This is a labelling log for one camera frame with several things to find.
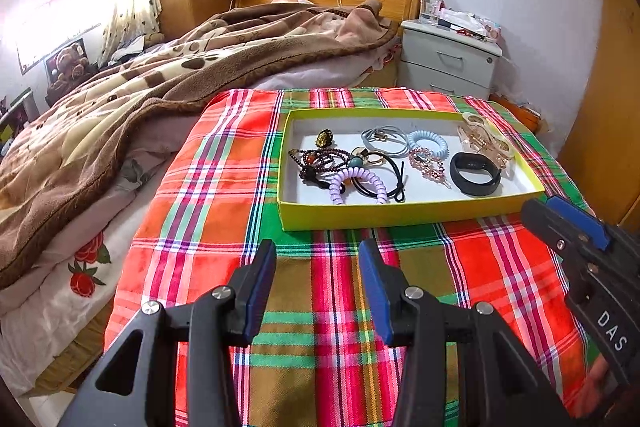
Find black wristband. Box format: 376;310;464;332
449;152;502;196

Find brown patterned blanket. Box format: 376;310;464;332
0;0;401;293

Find yellow-green cardboard box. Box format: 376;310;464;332
276;108;546;233

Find black elastic hair tie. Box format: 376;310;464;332
347;157;408;202

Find purple spiral hair tie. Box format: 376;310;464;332
327;168;388;206

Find dark purple beaded bracelet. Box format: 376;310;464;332
287;148;351;182

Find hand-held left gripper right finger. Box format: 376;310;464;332
358;238;576;427

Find nightstand clutter pile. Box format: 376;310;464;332
440;7;503;42

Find window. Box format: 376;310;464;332
0;0;111;78

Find red green plaid cloth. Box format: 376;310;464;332
102;87;608;427

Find person's right hand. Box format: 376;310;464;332
575;349;623;420

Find clear beige hair claw clip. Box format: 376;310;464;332
457;111;513;168

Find brown teddy bear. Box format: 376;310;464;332
47;42;93;92

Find wooden door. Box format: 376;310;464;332
557;0;640;228

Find gold ring hair tie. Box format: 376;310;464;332
350;146;388;168

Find grey hair ties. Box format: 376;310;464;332
361;125;413;156

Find light blue spiral hair tie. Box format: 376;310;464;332
406;130;450;159

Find desk with bottles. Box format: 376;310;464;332
0;87;36;148

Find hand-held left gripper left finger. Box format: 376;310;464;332
56;238;277;427

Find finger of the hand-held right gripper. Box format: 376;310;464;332
522;198;601;303
545;196;612;252

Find rose gold rhinestone hair clip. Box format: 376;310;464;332
407;147;453;190

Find white nightstand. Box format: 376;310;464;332
400;19;503;100

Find pale floral bed sheet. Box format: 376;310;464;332
0;57;401;398

